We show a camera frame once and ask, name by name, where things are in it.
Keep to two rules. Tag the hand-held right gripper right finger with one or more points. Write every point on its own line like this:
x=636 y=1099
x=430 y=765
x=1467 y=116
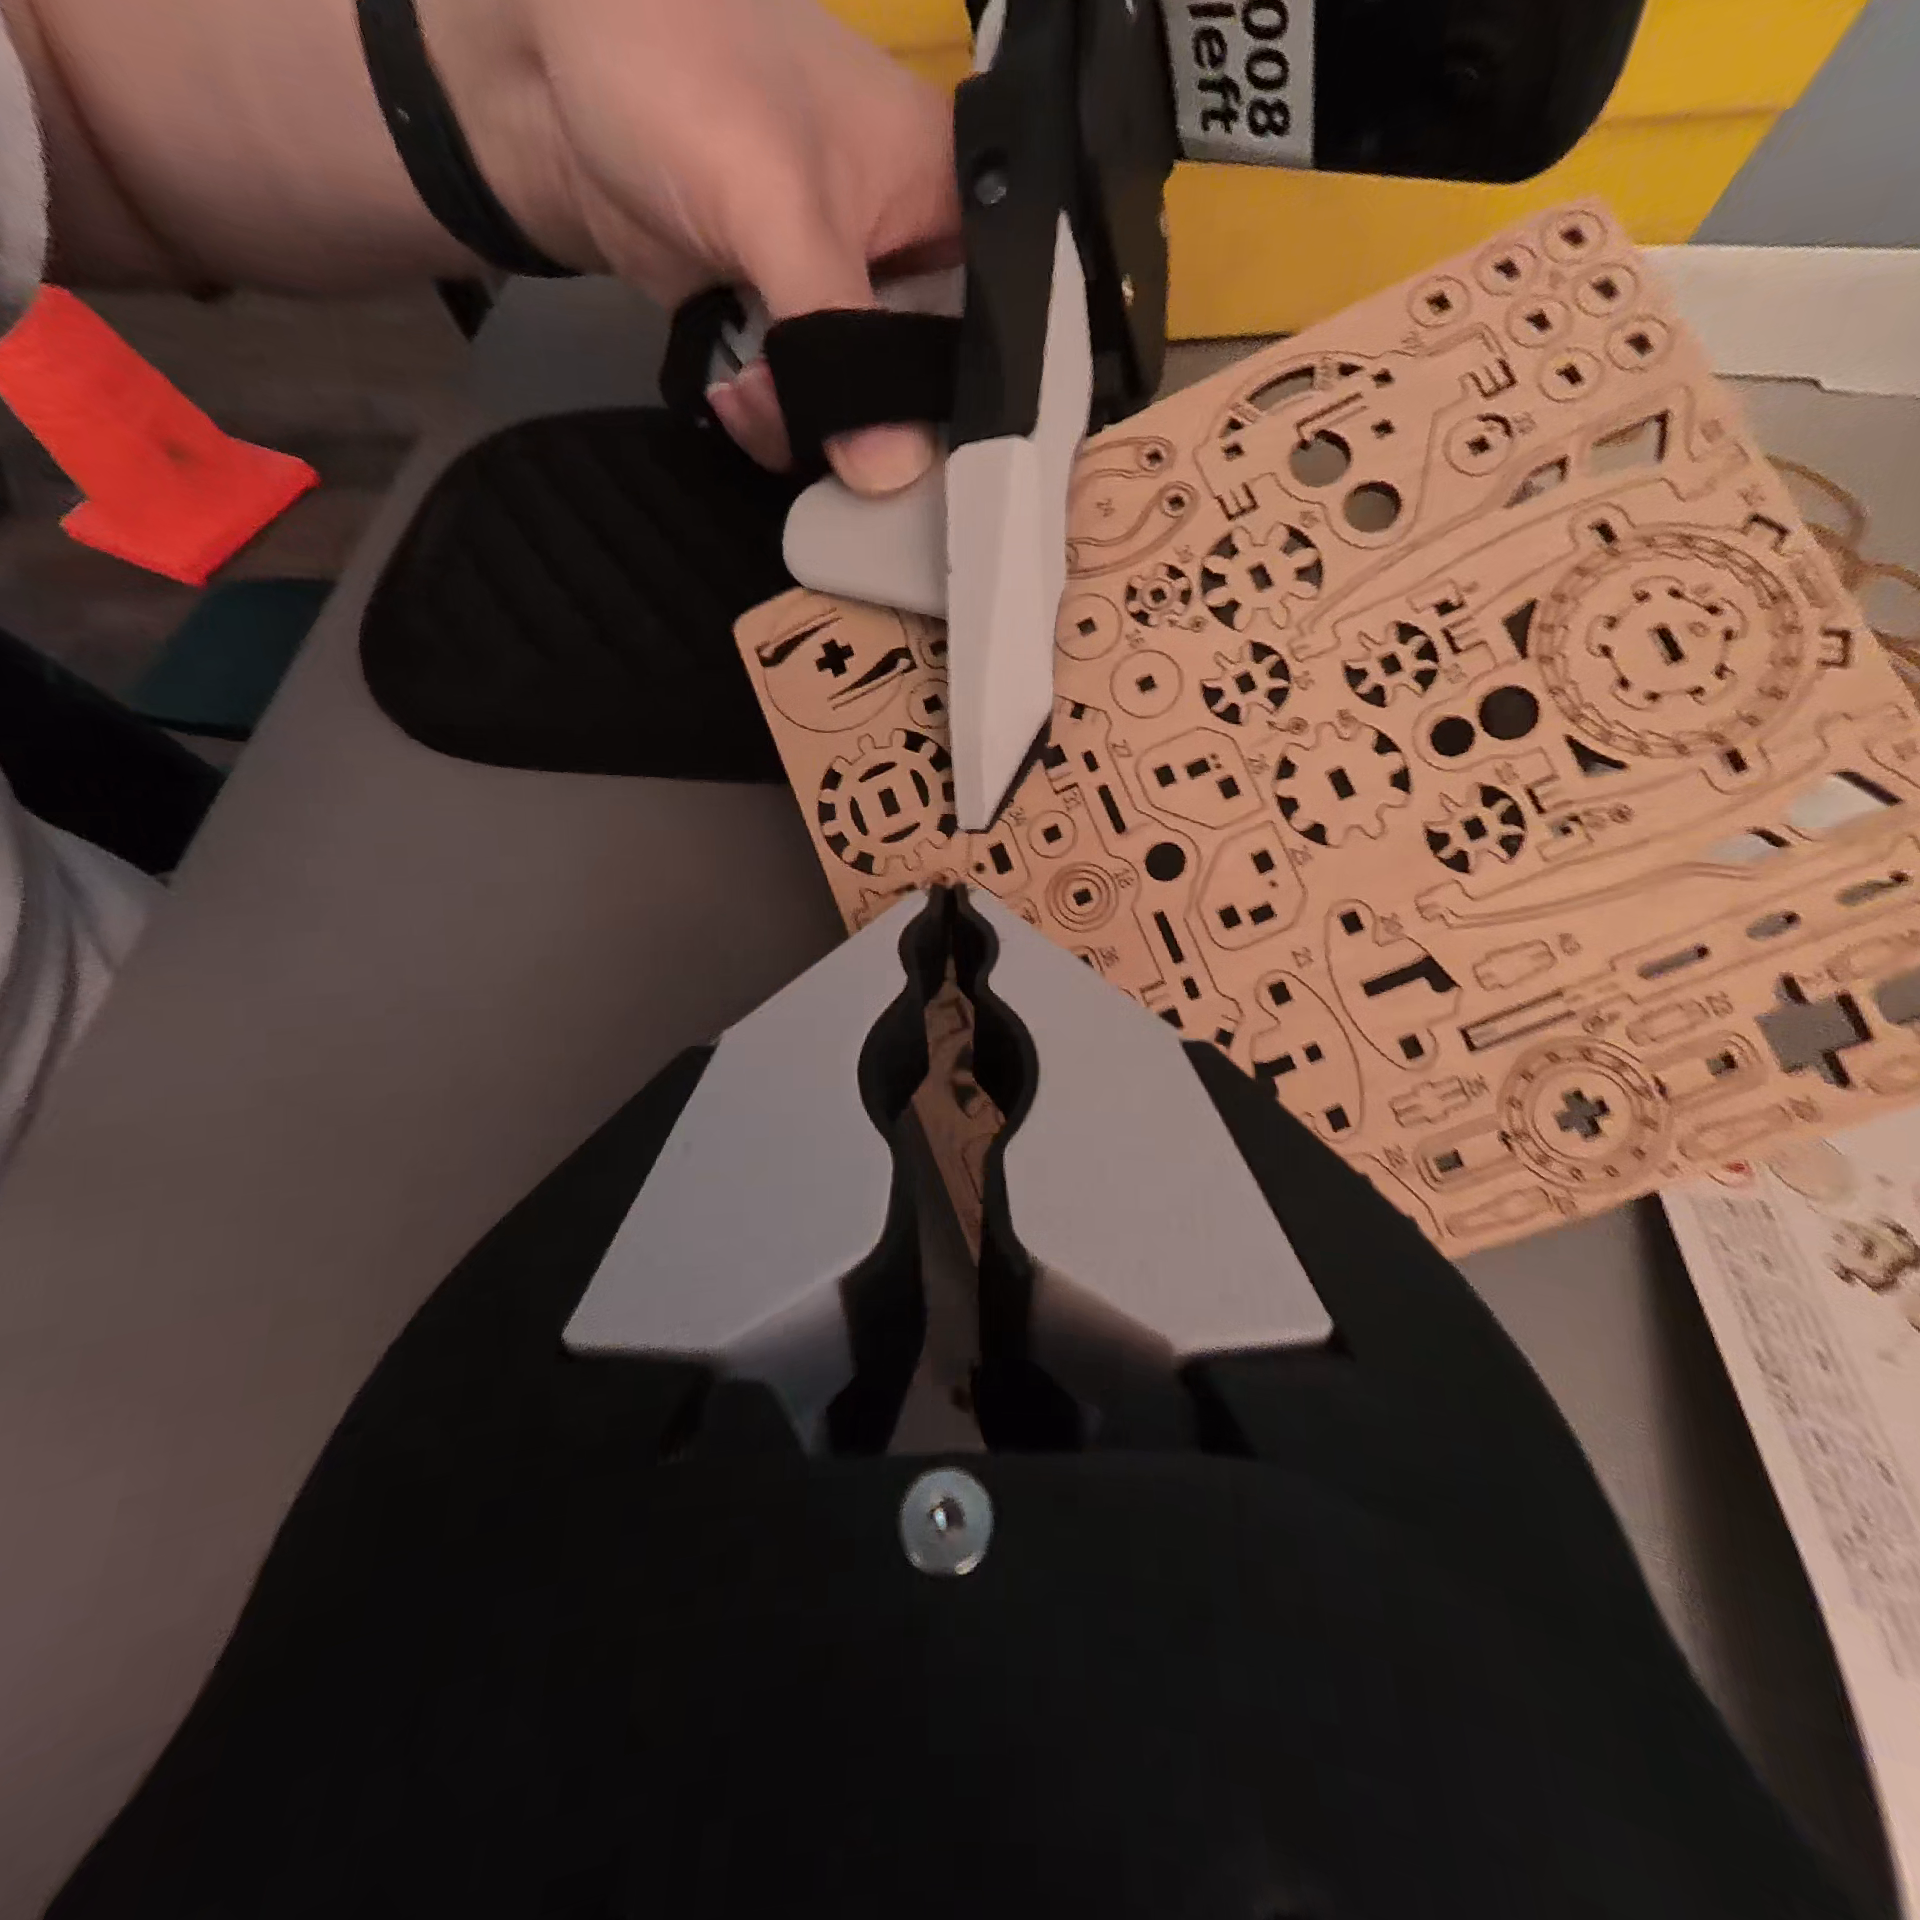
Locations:
x=1184 y=1200

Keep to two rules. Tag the white cardboard box tray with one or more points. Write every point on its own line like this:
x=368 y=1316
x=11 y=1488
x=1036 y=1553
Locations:
x=1799 y=301

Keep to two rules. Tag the black ribbed pad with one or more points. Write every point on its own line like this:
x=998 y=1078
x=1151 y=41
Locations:
x=570 y=599

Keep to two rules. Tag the black wristband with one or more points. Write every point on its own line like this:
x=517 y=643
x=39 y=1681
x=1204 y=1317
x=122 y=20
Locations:
x=451 y=165

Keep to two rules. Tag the laser-cut wooden parts sheet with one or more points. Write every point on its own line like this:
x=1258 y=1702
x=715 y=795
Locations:
x=1500 y=840

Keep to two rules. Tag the dark teal flat object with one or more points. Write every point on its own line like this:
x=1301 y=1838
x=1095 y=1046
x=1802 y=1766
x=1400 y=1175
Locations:
x=226 y=662

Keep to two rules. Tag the yellow plastic bin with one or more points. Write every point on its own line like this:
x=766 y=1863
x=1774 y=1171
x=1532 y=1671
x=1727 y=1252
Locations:
x=1500 y=254

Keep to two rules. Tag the person's white shirt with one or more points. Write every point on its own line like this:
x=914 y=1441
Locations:
x=60 y=961

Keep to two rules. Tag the person's left hand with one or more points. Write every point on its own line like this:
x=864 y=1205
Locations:
x=720 y=136

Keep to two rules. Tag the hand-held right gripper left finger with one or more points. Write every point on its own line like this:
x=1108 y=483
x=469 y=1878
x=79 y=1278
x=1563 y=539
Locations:
x=735 y=1200

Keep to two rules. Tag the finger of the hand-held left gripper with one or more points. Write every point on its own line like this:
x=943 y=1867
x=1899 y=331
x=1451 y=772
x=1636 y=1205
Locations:
x=1004 y=629

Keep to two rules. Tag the pile of tan rubber bands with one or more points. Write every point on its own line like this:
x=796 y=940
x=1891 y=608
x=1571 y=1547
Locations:
x=1883 y=579

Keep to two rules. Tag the orange flat object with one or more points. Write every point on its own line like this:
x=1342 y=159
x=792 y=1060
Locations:
x=136 y=436

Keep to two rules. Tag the printed instruction booklet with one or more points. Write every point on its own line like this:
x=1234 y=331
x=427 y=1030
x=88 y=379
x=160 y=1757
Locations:
x=1799 y=1424

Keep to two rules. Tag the person's left forearm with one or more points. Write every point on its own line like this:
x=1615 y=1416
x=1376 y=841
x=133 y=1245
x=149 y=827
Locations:
x=196 y=136

